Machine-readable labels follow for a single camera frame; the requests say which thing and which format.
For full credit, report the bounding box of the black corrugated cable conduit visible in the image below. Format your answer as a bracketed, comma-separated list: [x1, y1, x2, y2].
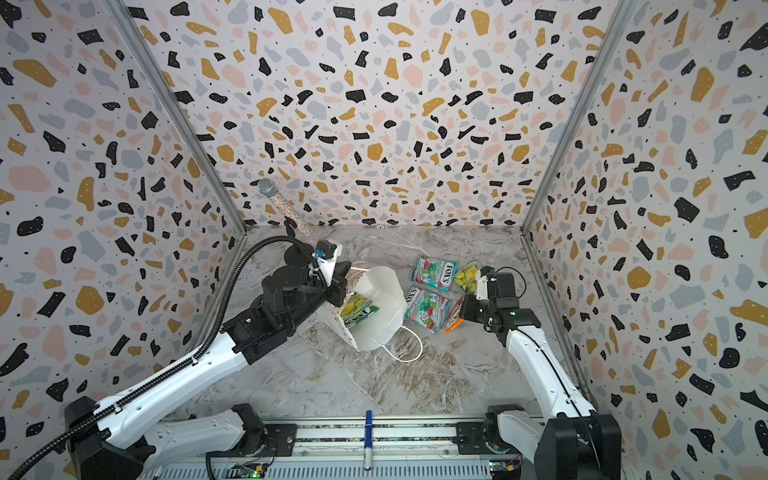
[5, 235, 319, 480]

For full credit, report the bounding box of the white paper gift bag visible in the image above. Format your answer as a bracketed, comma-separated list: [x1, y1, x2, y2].
[319, 262, 424, 363]

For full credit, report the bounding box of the green circuit board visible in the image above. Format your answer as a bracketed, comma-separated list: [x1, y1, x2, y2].
[228, 462, 268, 479]

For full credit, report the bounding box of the blue marker pen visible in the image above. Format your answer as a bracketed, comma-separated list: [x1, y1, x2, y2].
[363, 410, 374, 471]

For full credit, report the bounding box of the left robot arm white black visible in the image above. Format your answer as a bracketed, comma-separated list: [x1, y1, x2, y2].
[65, 261, 351, 479]

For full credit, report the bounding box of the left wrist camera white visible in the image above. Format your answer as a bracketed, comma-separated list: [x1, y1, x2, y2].
[314, 239, 343, 287]

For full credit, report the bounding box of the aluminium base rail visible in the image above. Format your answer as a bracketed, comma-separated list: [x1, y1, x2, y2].
[137, 415, 637, 480]

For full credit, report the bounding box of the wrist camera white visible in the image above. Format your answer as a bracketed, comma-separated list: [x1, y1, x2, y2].
[314, 239, 343, 287]
[475, 266, 495, 301]

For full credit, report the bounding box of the glitter microphone on stand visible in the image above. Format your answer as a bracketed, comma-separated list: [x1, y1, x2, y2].
[257, 178, 312, 265]

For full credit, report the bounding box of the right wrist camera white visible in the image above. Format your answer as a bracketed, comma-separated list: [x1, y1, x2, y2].
[475, 266, 495, 301]

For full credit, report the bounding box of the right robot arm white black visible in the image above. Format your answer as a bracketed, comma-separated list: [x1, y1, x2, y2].
[459, 266, 622, 479]

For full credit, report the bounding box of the yellow green Fox's candy bag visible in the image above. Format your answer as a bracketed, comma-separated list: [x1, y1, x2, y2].
[454, 261, 482, 294]

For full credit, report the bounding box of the teal fruit Fox's candy bag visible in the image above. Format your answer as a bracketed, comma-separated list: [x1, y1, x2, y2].
[411, 255, 458, 292]

